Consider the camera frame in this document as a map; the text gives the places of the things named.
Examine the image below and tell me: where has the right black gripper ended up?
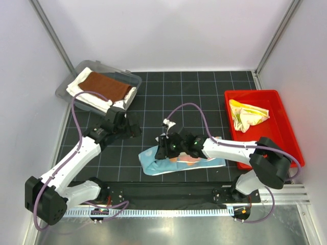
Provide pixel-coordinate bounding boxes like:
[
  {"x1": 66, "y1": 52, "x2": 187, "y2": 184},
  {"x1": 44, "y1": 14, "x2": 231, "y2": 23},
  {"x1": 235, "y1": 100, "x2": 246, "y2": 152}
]
[{"x1": 155, "y1": 134, "x2": 187, "y2": 159}]

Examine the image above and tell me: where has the blue white cloth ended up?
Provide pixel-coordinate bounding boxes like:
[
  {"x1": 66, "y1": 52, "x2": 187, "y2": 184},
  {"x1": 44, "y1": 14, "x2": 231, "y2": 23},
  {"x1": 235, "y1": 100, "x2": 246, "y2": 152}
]
[{"x1": 138, "y1": 146, "x2": 226, "y2": 176}]

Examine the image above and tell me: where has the brown towel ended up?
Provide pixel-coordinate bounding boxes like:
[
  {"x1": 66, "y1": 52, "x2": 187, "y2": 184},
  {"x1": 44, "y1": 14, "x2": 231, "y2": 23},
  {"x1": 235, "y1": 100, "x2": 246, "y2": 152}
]
[{"x1": 78, "y1": 71, "x2": 132, "y2": 103}]

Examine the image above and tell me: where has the white towel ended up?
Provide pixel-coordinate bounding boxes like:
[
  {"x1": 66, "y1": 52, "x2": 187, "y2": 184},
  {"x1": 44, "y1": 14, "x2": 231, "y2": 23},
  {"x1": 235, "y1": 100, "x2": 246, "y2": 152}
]
[{"x1": 66, "y1": 67, "x2": 137, "y2": 113}]

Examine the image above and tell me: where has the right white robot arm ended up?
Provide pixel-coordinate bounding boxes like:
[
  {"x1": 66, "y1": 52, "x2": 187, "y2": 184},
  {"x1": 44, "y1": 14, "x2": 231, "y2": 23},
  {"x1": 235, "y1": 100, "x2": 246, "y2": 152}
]
[{"x1": 155, "y1": 127, "x2": 291, "y2": 202}]

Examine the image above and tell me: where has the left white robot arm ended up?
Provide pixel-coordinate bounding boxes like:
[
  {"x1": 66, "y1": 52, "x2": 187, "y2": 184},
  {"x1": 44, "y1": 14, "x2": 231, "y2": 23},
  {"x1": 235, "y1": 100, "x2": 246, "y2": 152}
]
[{"x1": 25, "y1": 107, "x2": 142, "y2": 230}]

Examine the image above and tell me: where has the clear plastic container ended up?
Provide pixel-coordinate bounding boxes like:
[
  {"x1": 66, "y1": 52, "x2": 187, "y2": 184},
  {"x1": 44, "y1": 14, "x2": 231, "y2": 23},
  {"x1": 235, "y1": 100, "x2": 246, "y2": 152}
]
[{"x1": 55, "y1": 60, "x2": 142, "y2": 115}]

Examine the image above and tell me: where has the colourful patterned cloth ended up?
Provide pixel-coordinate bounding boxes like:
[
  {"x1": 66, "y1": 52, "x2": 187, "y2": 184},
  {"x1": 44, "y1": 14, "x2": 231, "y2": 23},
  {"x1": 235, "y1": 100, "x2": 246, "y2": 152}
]
[{"x1": 229, "y1": 100, "x2": 270, "y2": 133}]

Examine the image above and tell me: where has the red plastic bin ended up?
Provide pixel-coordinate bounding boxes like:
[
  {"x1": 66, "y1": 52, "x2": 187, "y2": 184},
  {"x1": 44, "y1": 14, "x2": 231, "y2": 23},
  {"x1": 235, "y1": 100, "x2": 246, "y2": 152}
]
[{"x1": 224, "y1": 90, "x2": 305, "y2": 166}]

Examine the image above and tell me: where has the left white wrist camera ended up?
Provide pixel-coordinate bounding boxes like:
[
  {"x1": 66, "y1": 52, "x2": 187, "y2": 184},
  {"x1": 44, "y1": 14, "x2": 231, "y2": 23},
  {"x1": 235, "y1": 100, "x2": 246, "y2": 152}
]
[{"x1": 112, "y1": 100, "x2": 126, "y2": 110}]

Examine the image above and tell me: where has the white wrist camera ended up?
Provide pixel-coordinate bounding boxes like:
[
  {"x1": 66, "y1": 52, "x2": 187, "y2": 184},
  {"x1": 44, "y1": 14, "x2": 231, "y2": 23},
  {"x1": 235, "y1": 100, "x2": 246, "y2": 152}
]
[
  {"x1": 112, "y1": 100, "x2": 126, "y2": 110},
  {"x1": 162, "y1": 118, "x2": 176, "y2": 135}
]

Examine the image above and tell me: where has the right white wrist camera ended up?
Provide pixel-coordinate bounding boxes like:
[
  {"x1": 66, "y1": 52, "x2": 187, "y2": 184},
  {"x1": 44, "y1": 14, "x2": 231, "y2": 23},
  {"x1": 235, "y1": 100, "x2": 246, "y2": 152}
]
[{"x1": 162, "y1": 118, "x2": 176, "y2": 135}]

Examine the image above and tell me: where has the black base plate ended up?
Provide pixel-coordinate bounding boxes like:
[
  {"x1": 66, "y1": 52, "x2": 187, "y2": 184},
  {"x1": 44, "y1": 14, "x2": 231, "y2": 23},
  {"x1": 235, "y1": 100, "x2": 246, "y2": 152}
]
[{"x1": 87, "y1": 182, "x2": 261, "y2": 209}]

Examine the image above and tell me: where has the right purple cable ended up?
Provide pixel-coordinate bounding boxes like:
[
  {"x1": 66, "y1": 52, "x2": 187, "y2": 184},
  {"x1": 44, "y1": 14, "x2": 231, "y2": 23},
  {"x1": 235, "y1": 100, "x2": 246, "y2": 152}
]
[{"x1": 163, "y1": 103, "x2": 301, "y2": 225}]

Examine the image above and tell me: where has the slotted cable duct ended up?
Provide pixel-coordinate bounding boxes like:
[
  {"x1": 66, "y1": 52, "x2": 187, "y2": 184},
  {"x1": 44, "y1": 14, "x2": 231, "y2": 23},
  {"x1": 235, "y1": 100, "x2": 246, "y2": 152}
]
[{"x1": 64, "y1": 207, "x2": 234, "y2": 218}]

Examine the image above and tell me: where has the aluminium rail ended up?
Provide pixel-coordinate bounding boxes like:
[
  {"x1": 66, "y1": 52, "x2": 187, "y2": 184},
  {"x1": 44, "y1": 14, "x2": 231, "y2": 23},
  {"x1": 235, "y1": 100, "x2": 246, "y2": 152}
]
[{"x1": 258, "y1": 184, "x2": 311, "y2": 205}]

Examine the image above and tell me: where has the left aluminium frame post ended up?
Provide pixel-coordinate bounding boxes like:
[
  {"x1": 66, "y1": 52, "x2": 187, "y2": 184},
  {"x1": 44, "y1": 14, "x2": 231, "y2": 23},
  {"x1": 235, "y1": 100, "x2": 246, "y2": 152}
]
[{"x1": 29, "y1": 0, "x2": 77, "y2": 77}]

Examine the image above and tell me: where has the aluminium frame post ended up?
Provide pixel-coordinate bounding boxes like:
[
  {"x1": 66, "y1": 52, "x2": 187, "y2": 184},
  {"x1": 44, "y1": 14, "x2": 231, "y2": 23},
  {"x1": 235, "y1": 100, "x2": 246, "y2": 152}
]
[
  {"x1": 29, "y1": 0, "x2": 77, "y2": 77},
  {"x1": 254, "y1": 0, "x2": 302, "y2": 77}
]

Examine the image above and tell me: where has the right aluminium frame post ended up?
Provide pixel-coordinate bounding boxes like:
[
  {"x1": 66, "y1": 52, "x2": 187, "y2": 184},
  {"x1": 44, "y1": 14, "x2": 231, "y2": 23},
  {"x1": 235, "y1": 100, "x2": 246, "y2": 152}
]
[{"x1": 254, "y1": 0, "x2": 302, "y2": 77}]

